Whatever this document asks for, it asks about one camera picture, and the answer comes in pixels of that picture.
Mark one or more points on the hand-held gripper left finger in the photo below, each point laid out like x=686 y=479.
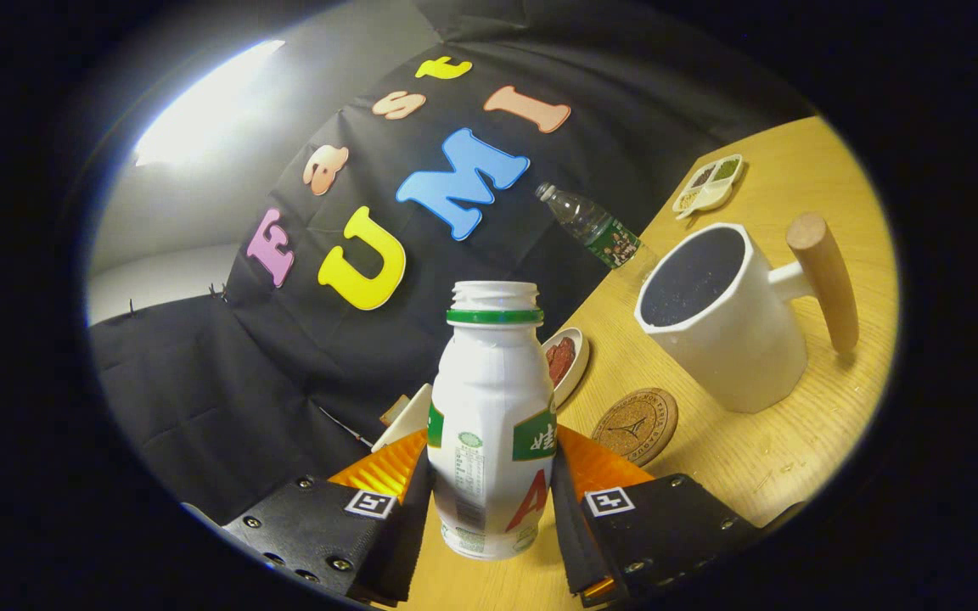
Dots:
x=408 y=535

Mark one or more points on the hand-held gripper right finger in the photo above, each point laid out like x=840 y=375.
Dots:
x=574 y=535

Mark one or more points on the round cork coaster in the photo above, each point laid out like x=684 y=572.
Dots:
x=633 y=424

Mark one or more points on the white juice bottle green label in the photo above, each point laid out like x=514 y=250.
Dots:
x=489 y=399

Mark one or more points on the clear plastic water bottle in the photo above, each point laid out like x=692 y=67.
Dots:
x=599 y=229

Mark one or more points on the cream toaster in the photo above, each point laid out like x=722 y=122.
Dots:
x=408 y=417

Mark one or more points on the bread slice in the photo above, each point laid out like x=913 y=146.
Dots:
x=394 y=411

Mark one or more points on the plate with red food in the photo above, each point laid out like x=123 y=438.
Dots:
x=564 y=361

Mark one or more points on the wooden table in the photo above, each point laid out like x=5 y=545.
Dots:
x=795 y=458

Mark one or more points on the white divided dish with beans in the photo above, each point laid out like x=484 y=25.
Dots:
x=708 y=187

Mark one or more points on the ceiling light panel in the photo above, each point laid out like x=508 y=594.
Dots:
x=200 y=110

